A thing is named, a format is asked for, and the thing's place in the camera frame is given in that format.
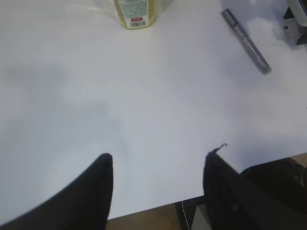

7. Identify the clear plastic ruler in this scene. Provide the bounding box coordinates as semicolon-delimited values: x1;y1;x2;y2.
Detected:
282;20;300;39

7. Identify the dark object under table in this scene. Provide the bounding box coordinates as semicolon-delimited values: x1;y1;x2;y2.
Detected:
175;158;307;230

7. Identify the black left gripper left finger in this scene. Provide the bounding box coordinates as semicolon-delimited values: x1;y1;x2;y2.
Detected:
0;153;113;230

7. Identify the yellow tea bottle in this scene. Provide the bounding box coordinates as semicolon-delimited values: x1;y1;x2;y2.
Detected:
113;0;156;30

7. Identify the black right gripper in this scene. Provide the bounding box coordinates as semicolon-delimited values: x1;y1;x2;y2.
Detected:
296;33;307;46

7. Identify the silver glitter pen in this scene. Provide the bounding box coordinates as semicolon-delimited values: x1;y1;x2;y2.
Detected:
221;9;272;75

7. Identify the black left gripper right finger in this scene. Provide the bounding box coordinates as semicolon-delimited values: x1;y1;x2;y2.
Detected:
202;143;307;230

